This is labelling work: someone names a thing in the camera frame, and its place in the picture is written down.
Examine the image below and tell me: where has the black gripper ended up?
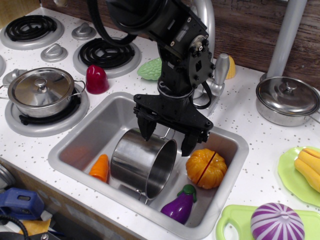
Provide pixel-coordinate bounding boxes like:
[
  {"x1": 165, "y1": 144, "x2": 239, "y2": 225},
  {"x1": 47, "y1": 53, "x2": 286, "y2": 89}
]
[{"x1": 133, "y1": 94, "x2": 213, "y2": 157}]

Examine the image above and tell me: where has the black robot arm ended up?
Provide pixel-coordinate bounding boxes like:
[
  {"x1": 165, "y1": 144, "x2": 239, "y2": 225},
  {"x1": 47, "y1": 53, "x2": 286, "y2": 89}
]
[{"x1": 87, "y1": 0, "x2": 214, "y2": 156}]

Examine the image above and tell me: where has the silver sink basin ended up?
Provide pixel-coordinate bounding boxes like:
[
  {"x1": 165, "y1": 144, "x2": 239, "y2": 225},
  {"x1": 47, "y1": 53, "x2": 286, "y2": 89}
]
[{"x1": 48, "y1": 92, "x2": 249, "y2": 240}]

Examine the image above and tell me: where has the lidded steel pot left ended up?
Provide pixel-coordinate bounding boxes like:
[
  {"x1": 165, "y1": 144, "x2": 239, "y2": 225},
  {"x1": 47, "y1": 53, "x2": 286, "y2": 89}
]
[{"x1": 0, "y1": 67, "x2": 86, "y2": 118}]

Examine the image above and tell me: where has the orange toy pumpkin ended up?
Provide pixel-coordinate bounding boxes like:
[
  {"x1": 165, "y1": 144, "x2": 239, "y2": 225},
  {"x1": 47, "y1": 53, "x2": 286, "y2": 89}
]
[{"x1": 185, "y1": 148, "x2": 228, "y2": 190}]

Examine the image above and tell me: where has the green toy bitter melon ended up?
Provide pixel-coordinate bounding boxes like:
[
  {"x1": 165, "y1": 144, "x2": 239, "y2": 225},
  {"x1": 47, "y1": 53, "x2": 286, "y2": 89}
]
[{"x1": 137, "y1": 57, "x2": 162, "y2": 81}]

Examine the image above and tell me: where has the purple toy eggplant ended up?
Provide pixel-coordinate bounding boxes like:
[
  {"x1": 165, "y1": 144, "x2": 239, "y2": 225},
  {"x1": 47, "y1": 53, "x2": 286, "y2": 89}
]
[{"x1": 160, "y1": 184, "x2": 197, "y2": 225}]

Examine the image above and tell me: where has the orange toy carrot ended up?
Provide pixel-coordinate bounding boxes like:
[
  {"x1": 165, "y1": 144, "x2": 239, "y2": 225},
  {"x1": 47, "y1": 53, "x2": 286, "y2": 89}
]
[{"x1": 89, "y1": 154, "x2": 109, "y2": 183}]

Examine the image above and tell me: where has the silver toy faucet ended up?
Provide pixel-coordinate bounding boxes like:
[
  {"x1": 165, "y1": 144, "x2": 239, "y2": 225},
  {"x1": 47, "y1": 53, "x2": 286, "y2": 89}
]
[{"x1": 190, "y1": 0, "x2": 230, "y2": 117}]

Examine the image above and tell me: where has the red toy pepper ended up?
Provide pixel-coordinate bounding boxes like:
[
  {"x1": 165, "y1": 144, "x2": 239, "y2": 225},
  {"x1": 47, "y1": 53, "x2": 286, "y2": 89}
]
[{"x1": 86, "y1": 65, "x2": 110, "y2": 95}]

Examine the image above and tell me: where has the yellow toy corn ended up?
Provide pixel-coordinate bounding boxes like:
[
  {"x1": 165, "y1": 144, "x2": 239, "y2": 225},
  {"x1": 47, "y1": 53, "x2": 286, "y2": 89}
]
[{"x1": 225, "y1": 55, "x2": 236, "y2": 80}]

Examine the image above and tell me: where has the front left stove burner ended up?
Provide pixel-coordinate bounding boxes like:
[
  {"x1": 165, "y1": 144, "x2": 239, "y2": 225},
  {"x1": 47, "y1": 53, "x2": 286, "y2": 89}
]
[{"x1": 4, "y1": 84, "x2": 89, "y2": 138}]

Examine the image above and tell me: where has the green cutting board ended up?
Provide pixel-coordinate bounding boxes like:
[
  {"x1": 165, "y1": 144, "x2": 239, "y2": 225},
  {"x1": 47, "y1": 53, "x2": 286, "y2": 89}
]
[{"x1": 215, "y1": 204, "x2": 320, "y2": 240}]

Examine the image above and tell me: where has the lidded steel pan right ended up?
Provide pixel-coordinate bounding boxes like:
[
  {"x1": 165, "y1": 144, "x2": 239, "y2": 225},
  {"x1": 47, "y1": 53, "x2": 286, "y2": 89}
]
[{"x1": 255, "y1": 76, "x2": 320, "y2": 127}]

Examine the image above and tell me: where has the silver stove knob back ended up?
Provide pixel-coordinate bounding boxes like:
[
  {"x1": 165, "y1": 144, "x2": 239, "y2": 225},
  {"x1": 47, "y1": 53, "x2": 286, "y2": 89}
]
[{"x1": 71, "y1": 22, "x2": 97, "y2": 41}]

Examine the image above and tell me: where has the silver stove knob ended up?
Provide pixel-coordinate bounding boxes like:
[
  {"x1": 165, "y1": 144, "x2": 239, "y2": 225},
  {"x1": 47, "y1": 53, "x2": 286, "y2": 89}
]
[
  {"x1": 71, "y1": 22, "x2": 97, "y2": 41},
  {"x1": 2, "y1": 68, "x2": 27, "y2": 85},
  {"x1": 40, "y1": 43, "x2": 68, "y2": 63}
]

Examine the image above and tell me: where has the light green plate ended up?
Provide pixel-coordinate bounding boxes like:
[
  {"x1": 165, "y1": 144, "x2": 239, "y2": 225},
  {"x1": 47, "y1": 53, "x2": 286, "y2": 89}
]
[{"x1": 277, "y1": 146, "x2": 320, "y2": 209}]

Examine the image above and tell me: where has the purple striped toy onion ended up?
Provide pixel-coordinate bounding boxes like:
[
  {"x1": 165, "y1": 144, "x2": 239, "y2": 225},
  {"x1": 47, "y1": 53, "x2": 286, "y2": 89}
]
[{"x1": 250, "y1": 202, "x2": 306, "y2": 240}]

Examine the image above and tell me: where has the silver stove knob middle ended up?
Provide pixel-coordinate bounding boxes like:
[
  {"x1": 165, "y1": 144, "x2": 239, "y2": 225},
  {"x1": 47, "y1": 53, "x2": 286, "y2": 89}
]
[{"x1": 40, "y1": 43, "x2": 68, "y2": 63}]

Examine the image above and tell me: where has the yellow toy squash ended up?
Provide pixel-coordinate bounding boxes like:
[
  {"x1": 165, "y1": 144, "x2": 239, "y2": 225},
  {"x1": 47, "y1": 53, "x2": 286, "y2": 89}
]
[{"x1": 294, "y1": 147, "x2": 320, "y2": 192}]

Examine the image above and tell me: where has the blue tool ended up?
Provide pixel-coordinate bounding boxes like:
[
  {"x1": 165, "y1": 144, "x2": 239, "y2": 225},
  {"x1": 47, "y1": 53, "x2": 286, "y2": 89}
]
[{"x1": 0, "y1": 187, "x2": 45, "y2": 220}]

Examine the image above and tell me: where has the yellow cloth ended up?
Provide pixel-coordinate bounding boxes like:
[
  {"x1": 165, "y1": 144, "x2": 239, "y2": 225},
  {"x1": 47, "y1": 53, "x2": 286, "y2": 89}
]
[{"x1": 22, "y1": 219, "x2": 51, "y2": 236}]

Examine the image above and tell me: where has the silver stove knob left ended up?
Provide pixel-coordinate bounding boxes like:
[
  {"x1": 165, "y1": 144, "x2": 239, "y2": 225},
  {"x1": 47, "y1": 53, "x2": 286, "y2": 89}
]
[{"x1": 2, "y1": 68, "x2": 27, "y2": 85}]

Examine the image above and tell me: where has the back left stove burner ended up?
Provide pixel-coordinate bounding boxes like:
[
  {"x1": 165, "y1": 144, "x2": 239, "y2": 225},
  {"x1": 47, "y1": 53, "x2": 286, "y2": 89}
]
[{"x1": 0, "y1": 15, "x2": 64, "y2": 51}]

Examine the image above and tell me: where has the grey vertical pole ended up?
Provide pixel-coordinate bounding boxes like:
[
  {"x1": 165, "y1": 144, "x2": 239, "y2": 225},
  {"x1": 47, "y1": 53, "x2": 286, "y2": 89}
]
[{"x1": 266, "y1": 0, "x2": 307, "y2": 78}]

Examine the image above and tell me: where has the black cable bottom left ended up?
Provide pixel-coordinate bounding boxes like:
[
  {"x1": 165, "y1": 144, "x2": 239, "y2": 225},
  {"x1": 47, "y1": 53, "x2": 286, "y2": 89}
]
[{"x1": 0, "y1": 214, "x2": 32, "y2": 240}]

